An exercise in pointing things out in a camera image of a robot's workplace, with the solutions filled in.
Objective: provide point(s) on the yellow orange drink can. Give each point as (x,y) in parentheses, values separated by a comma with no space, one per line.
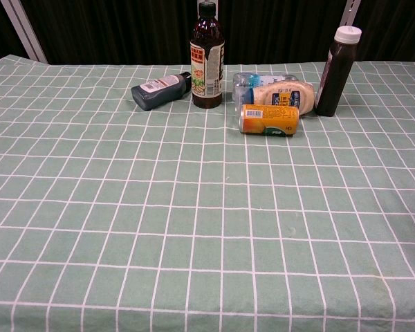
(268,119)

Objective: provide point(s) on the green white checked tablecloth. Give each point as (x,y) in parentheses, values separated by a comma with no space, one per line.
(180,214)

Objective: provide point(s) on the grey squeeze bottle black cap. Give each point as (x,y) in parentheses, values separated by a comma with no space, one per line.
(159,90)

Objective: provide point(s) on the clear plastic water bottle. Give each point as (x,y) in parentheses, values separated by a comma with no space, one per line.
(250,82)

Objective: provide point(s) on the brown tea bottle with label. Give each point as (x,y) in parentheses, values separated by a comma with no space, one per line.
(207,65)

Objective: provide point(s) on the cream mayonnaise squeeze bottle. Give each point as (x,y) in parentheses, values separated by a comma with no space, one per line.
(283,95)

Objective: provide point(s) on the dark pleated curtain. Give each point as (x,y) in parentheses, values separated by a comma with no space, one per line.
(138,31)

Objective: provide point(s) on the dark juice bottle white cap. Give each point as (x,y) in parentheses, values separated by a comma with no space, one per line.
(334,79)

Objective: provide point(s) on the perforated metal frame rail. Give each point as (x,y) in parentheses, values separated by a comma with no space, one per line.
(351,11)

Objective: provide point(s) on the grey metal frame bar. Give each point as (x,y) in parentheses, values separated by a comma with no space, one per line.
(23,29)

